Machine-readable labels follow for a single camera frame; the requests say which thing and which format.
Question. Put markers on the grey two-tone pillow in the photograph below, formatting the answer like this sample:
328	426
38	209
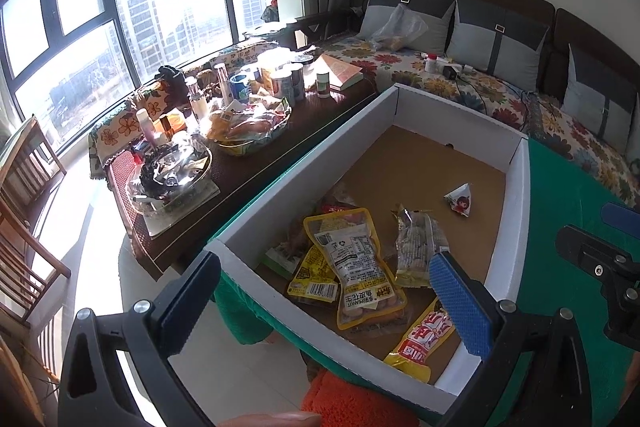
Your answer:
500	37
595	97
385	2

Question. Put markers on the green blanket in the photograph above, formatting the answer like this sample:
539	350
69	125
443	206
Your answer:
565	202

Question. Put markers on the light wooden chair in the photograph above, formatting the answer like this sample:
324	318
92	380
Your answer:
25	157
25	257

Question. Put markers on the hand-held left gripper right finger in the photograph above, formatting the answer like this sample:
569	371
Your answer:
457	302

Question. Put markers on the orange cover book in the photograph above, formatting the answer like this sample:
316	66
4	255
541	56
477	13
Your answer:
342	69

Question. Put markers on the person's left hand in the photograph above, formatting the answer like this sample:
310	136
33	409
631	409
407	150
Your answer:
275	420

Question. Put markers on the yellow peanut packet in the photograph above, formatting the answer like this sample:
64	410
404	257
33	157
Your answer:
355	267

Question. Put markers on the glass bowl with wrappers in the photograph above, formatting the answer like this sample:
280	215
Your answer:
175	167

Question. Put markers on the large brown snack bag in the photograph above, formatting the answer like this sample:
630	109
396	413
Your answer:
312	277

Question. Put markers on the dark wooden chair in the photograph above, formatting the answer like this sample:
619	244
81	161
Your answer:
320	27

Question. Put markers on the small green white packet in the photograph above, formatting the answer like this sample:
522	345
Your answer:
277	259

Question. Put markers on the white cardboard box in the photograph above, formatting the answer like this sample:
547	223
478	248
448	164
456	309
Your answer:
450	157

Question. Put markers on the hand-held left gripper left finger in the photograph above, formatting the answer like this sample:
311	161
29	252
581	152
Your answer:
192	302

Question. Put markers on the yellow-green snack basket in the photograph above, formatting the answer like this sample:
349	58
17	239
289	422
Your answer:
250	127

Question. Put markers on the clear plastic bag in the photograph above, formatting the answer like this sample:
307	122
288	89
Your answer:
400	29

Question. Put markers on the orange fuzzy rug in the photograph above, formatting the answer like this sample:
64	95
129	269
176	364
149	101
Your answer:
350	399

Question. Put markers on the black frame window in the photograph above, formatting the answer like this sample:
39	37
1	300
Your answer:
150	7

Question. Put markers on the group of bottles and cans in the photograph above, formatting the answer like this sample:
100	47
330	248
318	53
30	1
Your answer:
240	89

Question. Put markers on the dark wooden side table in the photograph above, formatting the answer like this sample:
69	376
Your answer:
250	187

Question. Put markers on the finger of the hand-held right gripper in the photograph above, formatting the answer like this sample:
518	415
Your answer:
622	214
590	252

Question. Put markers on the corn cob packet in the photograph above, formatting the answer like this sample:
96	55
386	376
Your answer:
417	247

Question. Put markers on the white bottle green label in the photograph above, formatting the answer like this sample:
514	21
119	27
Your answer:
323	86

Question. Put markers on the white bottle red cap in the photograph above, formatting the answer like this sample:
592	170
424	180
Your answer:
431	63

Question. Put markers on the black charger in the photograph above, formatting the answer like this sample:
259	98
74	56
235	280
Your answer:
451	72

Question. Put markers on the white tray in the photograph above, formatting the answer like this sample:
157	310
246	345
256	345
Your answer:
165	219

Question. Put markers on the floral bedsheet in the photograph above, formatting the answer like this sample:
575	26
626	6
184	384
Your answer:
565	127

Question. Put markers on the red yellow snack packet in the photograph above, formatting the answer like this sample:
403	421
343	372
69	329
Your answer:
422	337

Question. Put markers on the triangular white red packet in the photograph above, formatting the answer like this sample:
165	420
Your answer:
460	202

